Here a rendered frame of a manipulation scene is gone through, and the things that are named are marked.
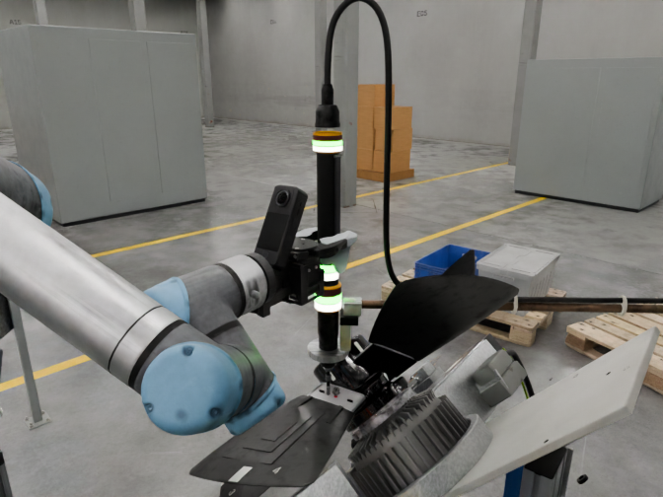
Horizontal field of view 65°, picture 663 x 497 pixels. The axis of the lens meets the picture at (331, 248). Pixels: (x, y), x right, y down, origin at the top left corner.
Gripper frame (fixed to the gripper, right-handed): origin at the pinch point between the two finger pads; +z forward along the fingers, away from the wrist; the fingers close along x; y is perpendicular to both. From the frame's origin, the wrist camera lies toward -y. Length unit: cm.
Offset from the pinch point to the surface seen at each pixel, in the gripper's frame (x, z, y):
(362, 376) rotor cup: 2.7, 3.1, 27.4
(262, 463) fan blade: 4.5, -23.9, 26.8
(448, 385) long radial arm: 10.9, 22.1, 36.1
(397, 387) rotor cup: 8.1, 6.0, 29.1
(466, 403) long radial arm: 14.7, 22.8, 39.3
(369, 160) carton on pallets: -455, 706, 120
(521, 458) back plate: 32.6, -2.6, 26.1
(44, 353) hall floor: -286, 61, 148
